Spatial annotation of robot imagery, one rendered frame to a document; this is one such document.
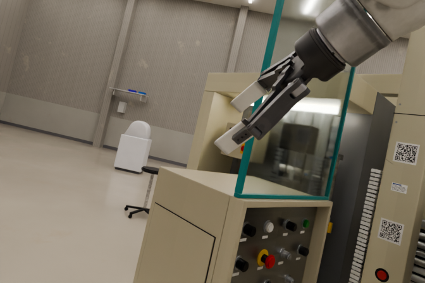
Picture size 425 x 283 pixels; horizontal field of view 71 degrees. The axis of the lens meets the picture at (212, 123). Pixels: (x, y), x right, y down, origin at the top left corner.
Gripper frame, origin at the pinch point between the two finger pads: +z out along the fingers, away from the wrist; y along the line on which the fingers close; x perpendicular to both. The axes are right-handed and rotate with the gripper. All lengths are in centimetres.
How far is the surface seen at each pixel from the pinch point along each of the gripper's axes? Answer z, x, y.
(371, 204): 12, -76, 47
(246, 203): 20.9, -22.7, 9.8
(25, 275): 264, -9, 49
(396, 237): 10, -83, 36
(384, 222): 11, -79, 41
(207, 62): 495, -66, 1041
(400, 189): 1, -74, 47
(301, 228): 32, -59, 32
